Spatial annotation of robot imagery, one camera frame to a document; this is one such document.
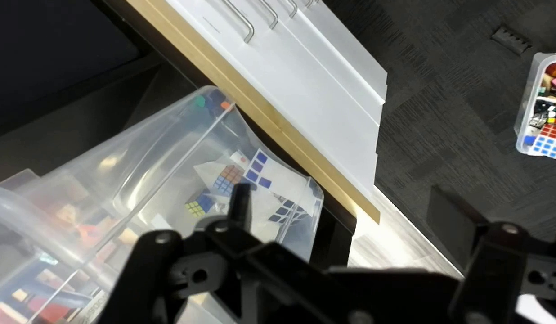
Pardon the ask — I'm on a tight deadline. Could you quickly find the blue sticker puzzle cube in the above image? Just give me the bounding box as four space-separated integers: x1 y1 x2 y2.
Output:
517 133 556 160

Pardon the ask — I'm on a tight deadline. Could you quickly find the clear plastic basket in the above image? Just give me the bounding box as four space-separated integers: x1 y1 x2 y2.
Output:
0 84 325 324

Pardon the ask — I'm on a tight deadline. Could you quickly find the multicolour puzzle cube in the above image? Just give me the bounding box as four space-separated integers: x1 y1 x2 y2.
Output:
212 163 246 196

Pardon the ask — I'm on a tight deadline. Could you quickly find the blue white puzzle cube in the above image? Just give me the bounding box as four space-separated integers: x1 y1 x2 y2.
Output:
242 149 273 190

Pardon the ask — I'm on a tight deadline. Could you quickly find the black floor outlet plate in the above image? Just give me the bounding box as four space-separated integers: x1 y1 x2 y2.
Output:
489 23 534 57

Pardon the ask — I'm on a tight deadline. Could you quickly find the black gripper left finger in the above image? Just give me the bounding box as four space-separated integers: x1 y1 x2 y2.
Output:
96 181 375 324

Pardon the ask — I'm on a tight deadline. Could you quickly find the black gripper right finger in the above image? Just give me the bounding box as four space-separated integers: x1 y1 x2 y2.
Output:
424 183 556 324

